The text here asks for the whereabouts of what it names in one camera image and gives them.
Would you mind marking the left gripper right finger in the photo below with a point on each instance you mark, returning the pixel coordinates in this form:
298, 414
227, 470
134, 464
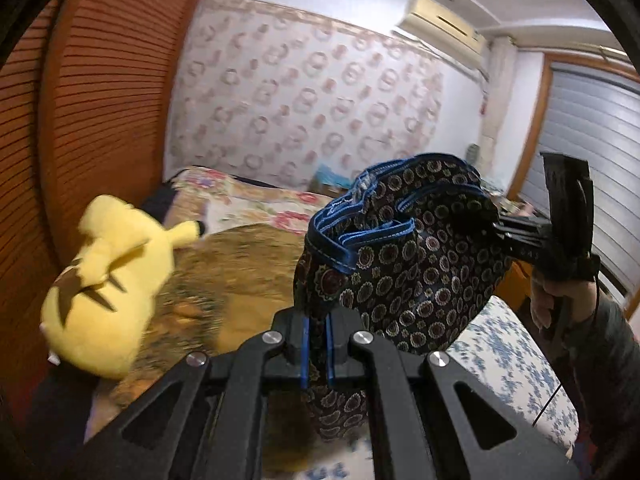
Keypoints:
345, 334

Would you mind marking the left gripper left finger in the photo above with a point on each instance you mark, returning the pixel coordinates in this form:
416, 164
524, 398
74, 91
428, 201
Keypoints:
290, 367

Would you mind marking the navy patterned silk garment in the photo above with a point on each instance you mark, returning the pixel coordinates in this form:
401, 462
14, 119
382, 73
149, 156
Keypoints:
411, 247

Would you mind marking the person's right forearm sleeve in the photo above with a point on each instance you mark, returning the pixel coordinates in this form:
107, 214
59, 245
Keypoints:
605, 360

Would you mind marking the person's right hand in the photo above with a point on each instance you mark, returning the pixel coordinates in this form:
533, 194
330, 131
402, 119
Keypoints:
580, 298

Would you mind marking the wooden sideboard cabinet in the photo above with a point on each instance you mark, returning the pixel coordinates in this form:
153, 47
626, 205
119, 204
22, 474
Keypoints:
514, 288

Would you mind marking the clutter pile on cabinet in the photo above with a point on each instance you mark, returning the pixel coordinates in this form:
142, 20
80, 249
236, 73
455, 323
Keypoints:
506, 206

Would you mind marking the gold embroidered pillow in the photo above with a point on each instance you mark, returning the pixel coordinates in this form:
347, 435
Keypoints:
225, 289

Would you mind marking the blue floral white blanket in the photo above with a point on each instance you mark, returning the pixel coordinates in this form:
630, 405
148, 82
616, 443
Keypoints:
498, 350

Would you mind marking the grey window roller shutter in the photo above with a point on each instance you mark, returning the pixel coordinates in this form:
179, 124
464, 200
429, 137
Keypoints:
593, 115

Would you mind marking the pink floral bedspread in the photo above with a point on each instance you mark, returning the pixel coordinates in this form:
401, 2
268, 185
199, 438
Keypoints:
223, 202

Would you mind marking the blue item behind bed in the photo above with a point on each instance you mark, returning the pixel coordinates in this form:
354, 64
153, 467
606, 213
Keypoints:
326, 181

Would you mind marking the yellow Pikachu plush toy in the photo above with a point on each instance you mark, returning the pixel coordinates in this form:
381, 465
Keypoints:
97, 310

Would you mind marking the cream tied curtain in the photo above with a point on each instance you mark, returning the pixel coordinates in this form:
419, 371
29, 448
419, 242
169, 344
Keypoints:
501, 69

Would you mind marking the circle patterned sheer curtain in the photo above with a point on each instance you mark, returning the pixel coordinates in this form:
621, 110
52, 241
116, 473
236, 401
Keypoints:
272, 93

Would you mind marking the white wall air conditioner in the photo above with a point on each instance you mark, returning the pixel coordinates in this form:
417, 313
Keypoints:
442, 29

